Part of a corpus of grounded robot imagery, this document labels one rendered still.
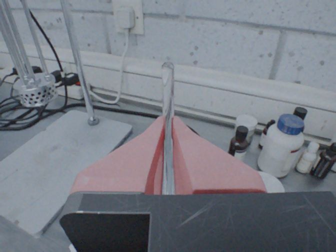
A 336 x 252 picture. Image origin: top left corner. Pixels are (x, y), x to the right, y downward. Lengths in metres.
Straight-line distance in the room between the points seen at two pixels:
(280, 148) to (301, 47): 0.23
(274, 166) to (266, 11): 0.31
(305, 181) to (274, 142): 0.11
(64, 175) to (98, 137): 0.12
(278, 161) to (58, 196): 0.39
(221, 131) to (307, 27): 0.28
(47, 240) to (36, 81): 0.25
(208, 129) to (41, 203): 0.38
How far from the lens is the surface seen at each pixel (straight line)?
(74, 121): 0.59
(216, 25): 0.54
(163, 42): 0.59
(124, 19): 0.59
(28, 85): 0.41
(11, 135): 0.64
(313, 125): 0.57
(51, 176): 0.47
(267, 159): 0.44
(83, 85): 0.51
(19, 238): 0.43
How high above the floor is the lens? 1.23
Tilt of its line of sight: 37 degrees down
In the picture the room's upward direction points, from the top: straight up
